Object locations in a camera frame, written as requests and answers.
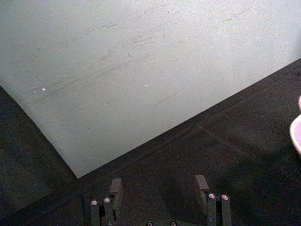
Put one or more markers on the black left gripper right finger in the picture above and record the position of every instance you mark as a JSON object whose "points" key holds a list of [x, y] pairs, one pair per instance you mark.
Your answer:
{"points": [[212, 202]]}

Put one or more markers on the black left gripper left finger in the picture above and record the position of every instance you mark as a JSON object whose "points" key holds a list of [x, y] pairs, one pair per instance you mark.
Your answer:
{"points": [[115, 193]]}

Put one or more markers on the black table cloth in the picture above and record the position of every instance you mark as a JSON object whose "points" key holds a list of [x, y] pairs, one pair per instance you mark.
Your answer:
{"points": [[211, 150]]}

